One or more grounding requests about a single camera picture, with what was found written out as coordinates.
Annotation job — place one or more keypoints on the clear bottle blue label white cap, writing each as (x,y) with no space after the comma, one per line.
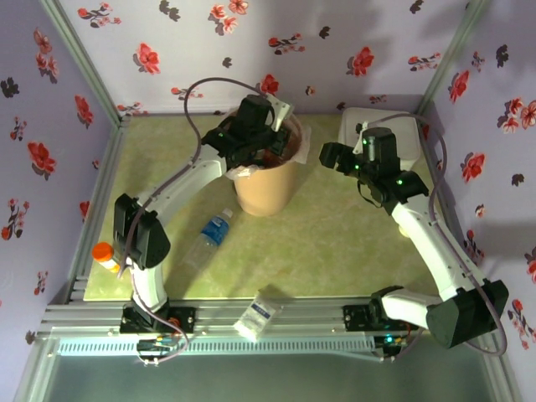
(215,228)

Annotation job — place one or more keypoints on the aluminium frame rail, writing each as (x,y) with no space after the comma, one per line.
(305,318)

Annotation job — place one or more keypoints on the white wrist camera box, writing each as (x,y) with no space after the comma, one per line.
(360,142)
(281,112)

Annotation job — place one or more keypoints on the clear plastic bin liner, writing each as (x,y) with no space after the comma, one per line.
(305,142)

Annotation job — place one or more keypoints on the aluminium corner post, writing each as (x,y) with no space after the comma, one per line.
(86,63)
(450,63)

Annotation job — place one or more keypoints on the small bottle orange cap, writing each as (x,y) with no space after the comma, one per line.
(103,252)

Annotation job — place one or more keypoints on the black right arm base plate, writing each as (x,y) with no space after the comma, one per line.
(356,318)

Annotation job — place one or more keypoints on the aluminium side rail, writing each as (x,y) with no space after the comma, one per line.
(429,142)
(112,146)

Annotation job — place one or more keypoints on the tan round bin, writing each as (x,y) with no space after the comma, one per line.
(264,192)

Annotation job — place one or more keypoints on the white lidded square container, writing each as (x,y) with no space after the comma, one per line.
(408,142)

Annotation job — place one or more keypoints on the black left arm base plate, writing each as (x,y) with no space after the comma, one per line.
(180,318)

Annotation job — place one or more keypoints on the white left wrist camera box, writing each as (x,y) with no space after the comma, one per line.
(281,112)

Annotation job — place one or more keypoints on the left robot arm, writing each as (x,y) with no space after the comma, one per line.
(184,184)

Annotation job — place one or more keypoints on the white tissue packet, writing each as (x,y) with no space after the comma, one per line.
(255,316)

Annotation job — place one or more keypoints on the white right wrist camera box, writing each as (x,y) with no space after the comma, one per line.
(360,142)

